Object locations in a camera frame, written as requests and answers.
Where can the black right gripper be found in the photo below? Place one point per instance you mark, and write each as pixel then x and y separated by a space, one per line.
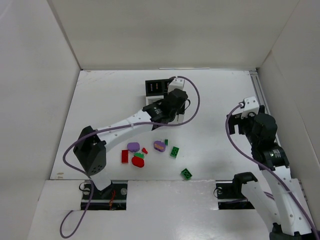
pixel 231 124

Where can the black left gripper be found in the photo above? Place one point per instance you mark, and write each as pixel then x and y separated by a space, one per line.
pixel 180 107

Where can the purple crown lego piece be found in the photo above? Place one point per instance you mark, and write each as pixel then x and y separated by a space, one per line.
pixel 159 146

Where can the green arched lego brick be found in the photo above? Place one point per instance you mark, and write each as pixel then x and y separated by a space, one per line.
pixel 174 152

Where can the plain purple rounded lego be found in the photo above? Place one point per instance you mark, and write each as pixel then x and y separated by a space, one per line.
pixel 133 147

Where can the green curved lego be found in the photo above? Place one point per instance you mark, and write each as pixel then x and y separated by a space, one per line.
pixel 139 155

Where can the red round lego piece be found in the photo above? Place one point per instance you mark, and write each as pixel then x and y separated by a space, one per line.
pixel 138 162

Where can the green square lego brick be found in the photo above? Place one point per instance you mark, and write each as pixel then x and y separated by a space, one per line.
pixel 186 174

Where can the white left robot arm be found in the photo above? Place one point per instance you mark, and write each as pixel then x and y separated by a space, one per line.
pixel 93 145

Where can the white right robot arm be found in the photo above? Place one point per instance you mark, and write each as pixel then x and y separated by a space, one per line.
pixel 282 210

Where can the white slotted container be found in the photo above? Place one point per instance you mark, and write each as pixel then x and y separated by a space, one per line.
pixel 165 110

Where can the small red sloped lego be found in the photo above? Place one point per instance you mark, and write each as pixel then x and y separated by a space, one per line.
pixel 144 150

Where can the red long lego brick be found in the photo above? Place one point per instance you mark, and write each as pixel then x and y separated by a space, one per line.
pixel 125 156

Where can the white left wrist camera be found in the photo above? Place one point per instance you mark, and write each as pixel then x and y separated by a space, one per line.
pixel 176 83

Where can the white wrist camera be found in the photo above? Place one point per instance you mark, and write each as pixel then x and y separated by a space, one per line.
pixel 176 83
pixel 249 106

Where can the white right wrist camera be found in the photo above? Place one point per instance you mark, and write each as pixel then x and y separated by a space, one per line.
pixel 249 106

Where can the aluminium rail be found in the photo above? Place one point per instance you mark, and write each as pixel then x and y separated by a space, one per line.
pixel 258 89

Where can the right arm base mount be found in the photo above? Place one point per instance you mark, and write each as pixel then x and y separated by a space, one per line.
pixel 229 199

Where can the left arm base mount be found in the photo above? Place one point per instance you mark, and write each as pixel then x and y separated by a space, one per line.
pixel 116 200

